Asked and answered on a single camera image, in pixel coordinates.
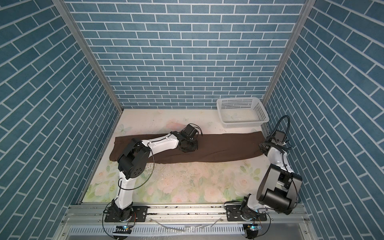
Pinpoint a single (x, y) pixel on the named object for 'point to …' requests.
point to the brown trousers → (209, 147)
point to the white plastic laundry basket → (241, 112)
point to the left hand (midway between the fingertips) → (197, 148)
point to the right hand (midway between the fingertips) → (266, 144)
